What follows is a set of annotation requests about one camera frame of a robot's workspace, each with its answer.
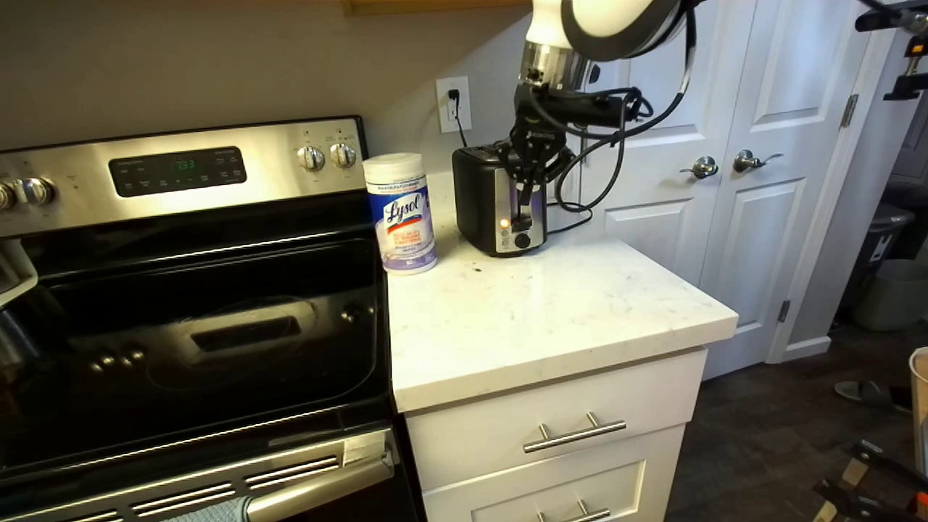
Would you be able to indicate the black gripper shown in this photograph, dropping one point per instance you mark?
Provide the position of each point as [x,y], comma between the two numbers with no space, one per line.
[542,124]

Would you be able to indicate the black chrome toaster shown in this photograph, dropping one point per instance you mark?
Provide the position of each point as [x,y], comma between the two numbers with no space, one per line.
[476,204]

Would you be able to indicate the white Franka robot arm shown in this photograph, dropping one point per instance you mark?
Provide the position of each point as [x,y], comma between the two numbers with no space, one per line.
[611,17]

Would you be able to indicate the Lysol wipes canister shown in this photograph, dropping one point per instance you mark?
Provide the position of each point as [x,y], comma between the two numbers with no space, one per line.
[402,220]

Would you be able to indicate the white panel door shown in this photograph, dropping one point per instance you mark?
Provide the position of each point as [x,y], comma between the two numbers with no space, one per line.
[656,250]
[803,76]

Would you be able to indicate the white drawer cabinet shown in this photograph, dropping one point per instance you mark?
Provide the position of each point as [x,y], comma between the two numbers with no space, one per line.
[484,437]

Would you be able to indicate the black stainless electric stove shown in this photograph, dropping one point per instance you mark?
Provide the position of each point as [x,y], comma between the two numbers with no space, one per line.
[194,337]

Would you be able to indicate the grey trash bin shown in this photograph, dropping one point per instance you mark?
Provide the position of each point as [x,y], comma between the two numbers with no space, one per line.
[890,291]

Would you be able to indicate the grey shoe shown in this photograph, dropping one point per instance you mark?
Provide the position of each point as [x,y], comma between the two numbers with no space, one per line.
[872,392]

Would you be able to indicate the cream plastic bin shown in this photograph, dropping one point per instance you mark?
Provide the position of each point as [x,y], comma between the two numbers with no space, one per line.
[920,407]

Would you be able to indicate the orange black bar clamp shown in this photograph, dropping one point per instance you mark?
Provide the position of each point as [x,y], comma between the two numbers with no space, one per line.
[890,461]
[859,495]

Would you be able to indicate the white wall outlet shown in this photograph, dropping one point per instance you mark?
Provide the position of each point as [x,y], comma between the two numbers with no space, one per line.
[455,120]

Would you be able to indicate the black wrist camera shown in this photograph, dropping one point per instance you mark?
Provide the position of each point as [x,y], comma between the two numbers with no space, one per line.
[605,104]

